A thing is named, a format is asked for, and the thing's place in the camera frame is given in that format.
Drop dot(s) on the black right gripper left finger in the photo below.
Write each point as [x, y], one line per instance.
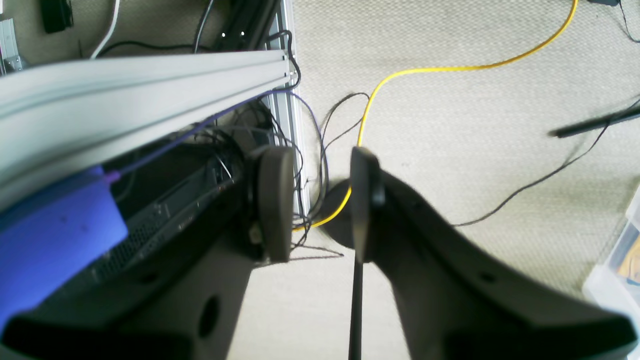
[183, 301]

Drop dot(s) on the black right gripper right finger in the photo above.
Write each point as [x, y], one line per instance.
[455, 301]

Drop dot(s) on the black computer case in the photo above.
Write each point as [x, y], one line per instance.
[165, 197]

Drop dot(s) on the black tripod stand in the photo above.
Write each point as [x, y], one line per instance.
[339, 229]

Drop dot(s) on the clear plastic storage box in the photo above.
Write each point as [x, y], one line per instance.
[615, 283]

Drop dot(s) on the aluminium frame rail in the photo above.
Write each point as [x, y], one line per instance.
[60, 119]

